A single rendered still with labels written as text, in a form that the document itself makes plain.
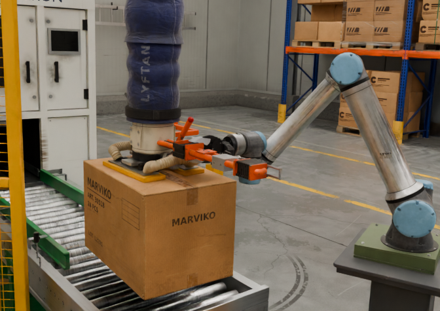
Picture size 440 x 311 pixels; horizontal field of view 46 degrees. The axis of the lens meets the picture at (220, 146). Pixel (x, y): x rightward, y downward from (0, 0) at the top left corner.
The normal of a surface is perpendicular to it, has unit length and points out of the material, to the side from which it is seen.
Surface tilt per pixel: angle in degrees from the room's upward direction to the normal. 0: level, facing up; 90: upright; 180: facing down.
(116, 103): 90
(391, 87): 91
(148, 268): 90
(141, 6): 74
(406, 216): 94
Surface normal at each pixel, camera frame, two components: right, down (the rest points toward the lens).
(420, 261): -0.48, 0.15
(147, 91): 0.01, -0.10
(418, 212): -0.28, 0.25
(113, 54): 0.66, 0.17
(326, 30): -0.79, 0.10
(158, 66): 0.29, -0.17
